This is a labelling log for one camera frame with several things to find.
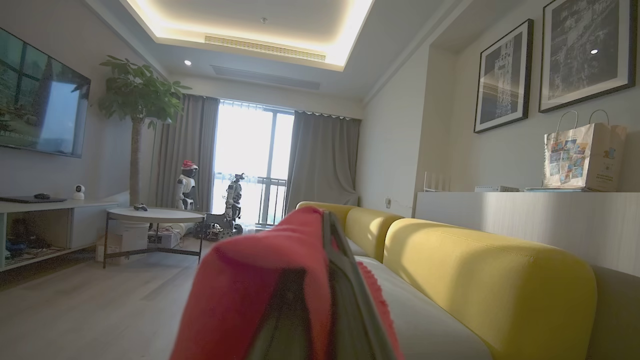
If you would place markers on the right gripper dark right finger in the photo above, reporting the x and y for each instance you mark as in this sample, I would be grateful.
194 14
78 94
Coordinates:
350 310

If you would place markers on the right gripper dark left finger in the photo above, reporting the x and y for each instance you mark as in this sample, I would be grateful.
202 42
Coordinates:
287 320

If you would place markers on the red garment with white trim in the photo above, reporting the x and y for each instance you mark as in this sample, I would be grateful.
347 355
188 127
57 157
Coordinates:
250 280

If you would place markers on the medium yellow sofa back cushion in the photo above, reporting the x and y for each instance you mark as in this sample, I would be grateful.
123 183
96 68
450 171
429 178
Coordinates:
372 230

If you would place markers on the small yellow sofa back cushion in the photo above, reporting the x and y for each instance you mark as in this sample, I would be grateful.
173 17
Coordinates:
330 210

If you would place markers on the black balcony railing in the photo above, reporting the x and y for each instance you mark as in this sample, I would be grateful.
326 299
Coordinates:
272 200

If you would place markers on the wheeled humanoid robot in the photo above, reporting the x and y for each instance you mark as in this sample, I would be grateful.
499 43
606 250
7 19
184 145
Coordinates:
232 200

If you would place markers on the large yellow sofa back cushion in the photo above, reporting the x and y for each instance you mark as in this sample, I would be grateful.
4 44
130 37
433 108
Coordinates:
490 280

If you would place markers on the small white box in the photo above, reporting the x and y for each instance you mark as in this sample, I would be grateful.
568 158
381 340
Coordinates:
164 239

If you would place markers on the grey curtain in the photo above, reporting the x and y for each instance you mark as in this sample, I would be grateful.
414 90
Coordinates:
187 140
322 160

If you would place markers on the white humanoid robot red hat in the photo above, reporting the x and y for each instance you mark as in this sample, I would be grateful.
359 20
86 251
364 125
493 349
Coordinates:
187 187

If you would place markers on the round white coffee table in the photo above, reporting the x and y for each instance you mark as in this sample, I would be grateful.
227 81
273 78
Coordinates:
155 215

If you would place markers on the cardboard box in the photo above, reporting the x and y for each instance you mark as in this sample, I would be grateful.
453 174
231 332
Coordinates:
117 247

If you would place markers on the black game controller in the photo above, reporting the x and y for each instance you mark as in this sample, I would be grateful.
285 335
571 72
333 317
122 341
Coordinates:
140 207

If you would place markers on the white television cabinet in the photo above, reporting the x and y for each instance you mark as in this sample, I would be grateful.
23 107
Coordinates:
85 225

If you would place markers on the flat booklet stack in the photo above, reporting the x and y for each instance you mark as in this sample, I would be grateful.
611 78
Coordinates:
557 189

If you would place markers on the tall green potted tree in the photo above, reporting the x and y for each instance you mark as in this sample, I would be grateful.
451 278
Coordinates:
137 95

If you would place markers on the long ceiling air vent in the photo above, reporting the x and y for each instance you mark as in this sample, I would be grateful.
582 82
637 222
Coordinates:
265 48

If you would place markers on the black computer mouse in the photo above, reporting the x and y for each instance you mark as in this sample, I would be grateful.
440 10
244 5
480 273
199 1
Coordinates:
41 196

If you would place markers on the narrow black framed picture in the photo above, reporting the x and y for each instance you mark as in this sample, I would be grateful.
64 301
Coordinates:
502 77

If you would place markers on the printed paper shopping bag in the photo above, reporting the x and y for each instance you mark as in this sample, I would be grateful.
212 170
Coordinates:
582 157

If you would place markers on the wide black framed picture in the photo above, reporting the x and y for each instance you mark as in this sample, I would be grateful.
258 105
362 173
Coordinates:
585 50

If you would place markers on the small white security camera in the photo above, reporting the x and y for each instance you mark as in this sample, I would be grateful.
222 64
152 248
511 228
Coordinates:
78 192

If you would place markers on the wall-mounted flat television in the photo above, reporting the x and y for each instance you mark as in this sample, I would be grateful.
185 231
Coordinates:
40 100

